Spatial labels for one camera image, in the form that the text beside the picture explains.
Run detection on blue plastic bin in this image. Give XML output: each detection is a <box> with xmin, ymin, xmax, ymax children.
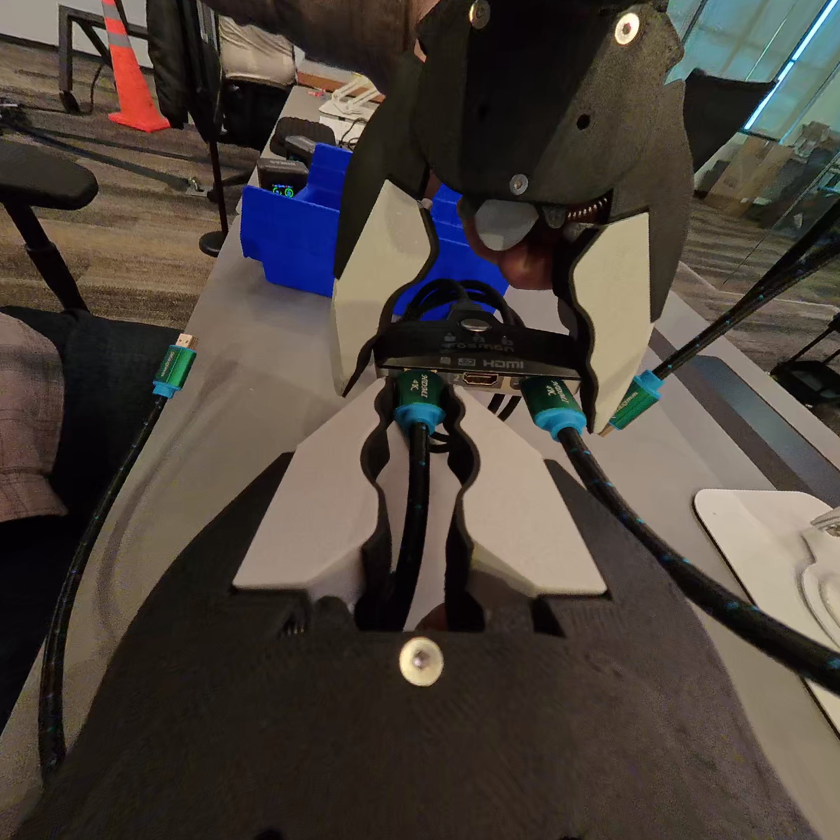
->
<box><xmin>239</xmin><ymin>143</ymin><xmax>509</xmax><ymax>299</ymax></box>

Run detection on dark hanging jacket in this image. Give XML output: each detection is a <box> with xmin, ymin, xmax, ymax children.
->
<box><xmin>146</xmin><ymin>0</ymin><xmax>224</xmax><ymax>142</ymax></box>

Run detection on black mesh office chair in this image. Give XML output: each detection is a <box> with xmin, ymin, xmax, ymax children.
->
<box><xmin>0</xmin><ymin>139</ymin><xmax>101</xmax><ymax>315</ymax></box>

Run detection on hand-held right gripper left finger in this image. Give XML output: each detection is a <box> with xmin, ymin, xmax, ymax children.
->
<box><xmin>233</xmin><ymin>379</ymin><xmax>396</xmax><ymax>621</ymax></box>

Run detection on person's left forearm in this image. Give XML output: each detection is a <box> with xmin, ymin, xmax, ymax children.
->
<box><xmin>206</xmin><ymin>0</ymin><xmax>437</xmax><ymax>91</ymax></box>

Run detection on black battery charger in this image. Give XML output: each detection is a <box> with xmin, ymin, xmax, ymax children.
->
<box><xmin>256</xmin><ymin>157</ymin><xmax>309</xmax><ymax>198</ymax></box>

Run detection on cardboard boxes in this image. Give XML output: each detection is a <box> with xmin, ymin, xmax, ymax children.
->
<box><xmin>705</xmin><ymin>141</ymin><xmax>795</xmax><ymax>217</ymax></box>

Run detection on person's left hand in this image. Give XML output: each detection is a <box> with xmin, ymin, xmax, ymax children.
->
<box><xmin>462</xmin><ymin>220</ymin><xmax>585</xmax><ymax>293</ymax></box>

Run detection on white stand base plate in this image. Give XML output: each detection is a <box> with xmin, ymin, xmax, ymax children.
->
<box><xmin>694</xmin><ymin>487</ymin><xmax>840</xmax><ymax>736</ymax></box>

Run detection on dark trousers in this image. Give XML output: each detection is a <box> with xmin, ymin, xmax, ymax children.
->
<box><xmin>0</xmin><ymin>307</ymin><xmax>188</xmax><ymax>736</ymax></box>

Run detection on black round base stand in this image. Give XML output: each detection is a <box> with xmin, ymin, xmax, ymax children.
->
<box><xmin>197</xmin><ymin>125</ymin><xmax>242</xmax><ymax>259</ymax></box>

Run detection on black high-back chair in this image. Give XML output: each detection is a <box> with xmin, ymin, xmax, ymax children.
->
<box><xmin>682</xmin><ymin>69</ymin><xmax>778</xmax><ymax>175</ymax></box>

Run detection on dark desk hatch panel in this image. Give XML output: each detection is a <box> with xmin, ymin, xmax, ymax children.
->
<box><xmin>676</xmin><ymin>354</ymin><xmax>840</xmax><ymax>475</ymax></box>

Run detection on glass window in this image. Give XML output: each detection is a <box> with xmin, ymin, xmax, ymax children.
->
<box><xmin>669</xmin><ymin>0</ymin><xmax>840</xmax><ymax>142</ymax></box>

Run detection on orange traffic cone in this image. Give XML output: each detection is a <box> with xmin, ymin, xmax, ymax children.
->
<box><xmin>101</xmin><ymin>0</ymin><xmax>172</xmax><ymax>133</ymax></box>

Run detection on black box white label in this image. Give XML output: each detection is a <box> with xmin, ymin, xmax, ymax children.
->
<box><xmin>272</xmin><ymin>117</ymin><xmax>336</xmax><ymax>158</ymax></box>

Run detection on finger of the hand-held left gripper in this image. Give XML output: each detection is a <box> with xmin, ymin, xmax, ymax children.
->
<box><xmin>554</xmin><ymin>209</ymin><xmax>658</xmax><ymax>437</ymax></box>
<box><xmin>330</xmin><ymin>178</ymin><xmax>442</xmax><ymax>398</ymax></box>

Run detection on black port adapter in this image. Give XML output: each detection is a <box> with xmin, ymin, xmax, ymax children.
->
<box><xmin>373</xmin><ymin>295</ymin><xmax>586</xmax><ymax>395</ymax></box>

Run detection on black braided hdmi cable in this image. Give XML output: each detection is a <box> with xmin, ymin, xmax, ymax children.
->
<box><xmin>520</xmin><ymin>220</ymin><xmax>840</xmax><ymax>698</ymax></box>
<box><xmin>38</xmin><ymin>333</ymin><xmax>448</xmax><ymax>788</ymax></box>

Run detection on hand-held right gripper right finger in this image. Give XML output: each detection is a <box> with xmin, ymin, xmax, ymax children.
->
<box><xmin>446</xmin><ymin>387</ymin><xmax>608</xmax><ymax>631</ymax></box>

